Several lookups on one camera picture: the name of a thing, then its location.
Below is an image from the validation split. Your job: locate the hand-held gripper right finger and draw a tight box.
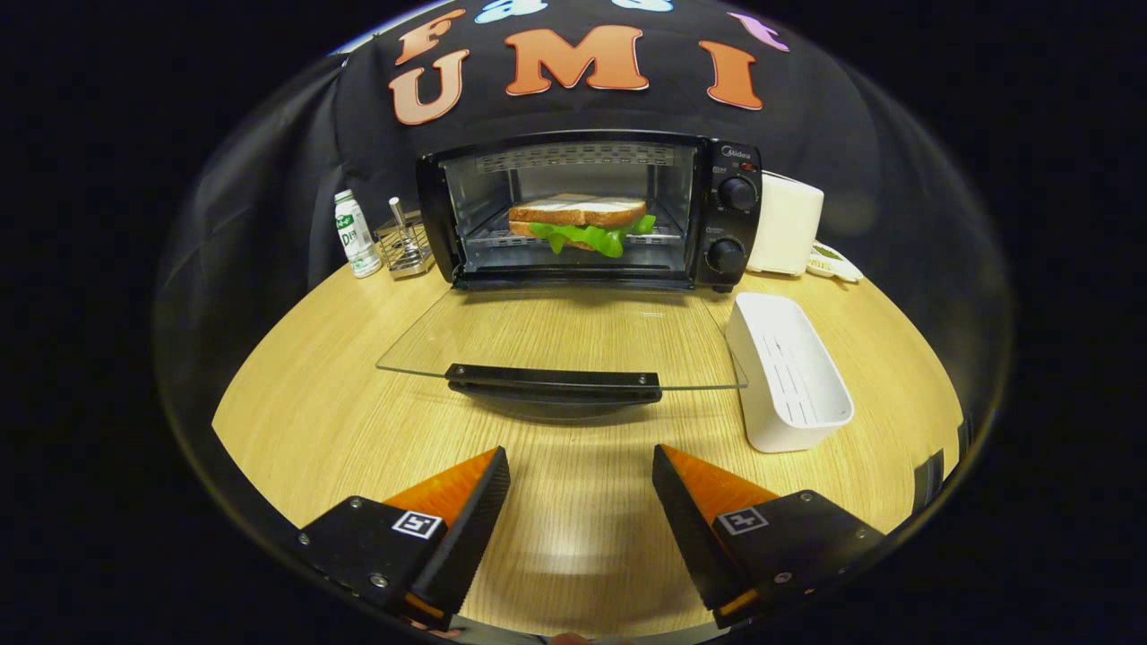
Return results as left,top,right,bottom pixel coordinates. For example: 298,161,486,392
651,443,888,630

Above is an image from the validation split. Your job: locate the metal wire rack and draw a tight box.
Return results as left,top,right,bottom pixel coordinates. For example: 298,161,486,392
375,197,436,280

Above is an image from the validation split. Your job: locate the white bottle with green label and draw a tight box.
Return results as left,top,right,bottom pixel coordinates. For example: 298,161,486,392
333,189,384,279

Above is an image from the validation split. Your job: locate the toast sandwich with lettuce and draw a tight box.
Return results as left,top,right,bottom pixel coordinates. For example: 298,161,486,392
508,193,657,259

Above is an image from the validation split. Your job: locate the white slot toaster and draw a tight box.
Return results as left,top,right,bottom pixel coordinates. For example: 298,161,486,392
746,170,825,277

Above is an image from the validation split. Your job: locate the small white dish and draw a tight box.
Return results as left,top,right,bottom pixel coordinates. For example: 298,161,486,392
805,240,866,284

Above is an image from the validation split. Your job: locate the black toaster oven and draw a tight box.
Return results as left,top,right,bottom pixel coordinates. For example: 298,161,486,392
376,130,764,422

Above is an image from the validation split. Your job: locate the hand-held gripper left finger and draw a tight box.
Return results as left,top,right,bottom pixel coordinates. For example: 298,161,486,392
296,446,512,632

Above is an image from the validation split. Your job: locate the white plastic tray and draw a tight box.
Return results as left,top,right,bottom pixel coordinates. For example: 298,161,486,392
724,292,855,453

